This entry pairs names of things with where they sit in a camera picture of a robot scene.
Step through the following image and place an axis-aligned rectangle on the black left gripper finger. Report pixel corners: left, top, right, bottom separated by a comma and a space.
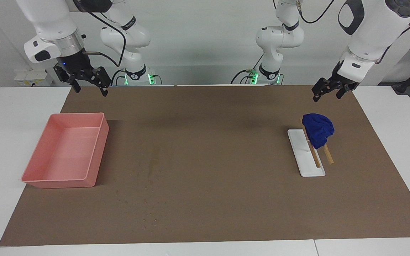
312, 80, 330, 102
336, 85, 351, 100

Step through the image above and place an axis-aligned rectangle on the blue towel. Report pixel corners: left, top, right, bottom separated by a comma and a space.
302, 113, 335, 150

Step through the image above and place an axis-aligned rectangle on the pink plastic tray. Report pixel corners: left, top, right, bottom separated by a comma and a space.
21, 112, 110, 189

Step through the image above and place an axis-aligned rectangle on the white rack with wooden rods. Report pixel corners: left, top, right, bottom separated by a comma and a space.
287, 117, 335, 177

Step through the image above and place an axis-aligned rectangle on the brown table mat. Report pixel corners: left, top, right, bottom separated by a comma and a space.
0, 85, 410, 247

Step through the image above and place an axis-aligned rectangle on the black base cable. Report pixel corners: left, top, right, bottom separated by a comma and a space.
231, 53, 264, 85
111, 69, 126, 86

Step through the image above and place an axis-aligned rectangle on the white wall socket box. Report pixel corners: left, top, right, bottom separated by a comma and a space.
14, 69, 53, 87

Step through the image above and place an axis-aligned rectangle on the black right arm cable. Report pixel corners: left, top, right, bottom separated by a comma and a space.
82, 9, 127, 68

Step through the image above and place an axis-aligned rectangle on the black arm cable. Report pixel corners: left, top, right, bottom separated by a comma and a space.
82, 9, 127, 68
298, 0, 410, 64

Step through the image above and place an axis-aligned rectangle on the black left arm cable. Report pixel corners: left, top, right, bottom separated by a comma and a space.
298, 0, 410, 64

